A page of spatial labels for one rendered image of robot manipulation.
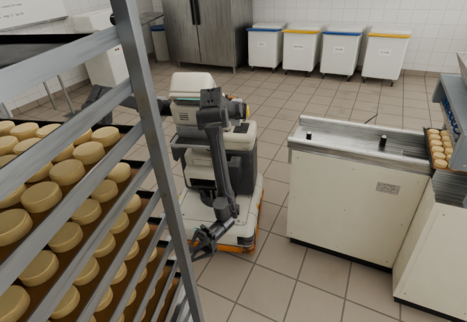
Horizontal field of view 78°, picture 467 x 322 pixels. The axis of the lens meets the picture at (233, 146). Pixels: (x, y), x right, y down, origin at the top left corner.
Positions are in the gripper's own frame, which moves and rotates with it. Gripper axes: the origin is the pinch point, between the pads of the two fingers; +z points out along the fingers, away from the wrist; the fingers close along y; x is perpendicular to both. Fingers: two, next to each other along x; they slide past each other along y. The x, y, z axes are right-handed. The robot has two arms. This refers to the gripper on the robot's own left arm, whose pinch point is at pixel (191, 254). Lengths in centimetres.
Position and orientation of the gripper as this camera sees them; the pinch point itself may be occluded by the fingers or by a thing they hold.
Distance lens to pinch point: 105.3
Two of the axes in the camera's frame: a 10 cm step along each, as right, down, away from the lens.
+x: 7.6, 3.5, -5.6
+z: -6.5, 4.8, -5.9
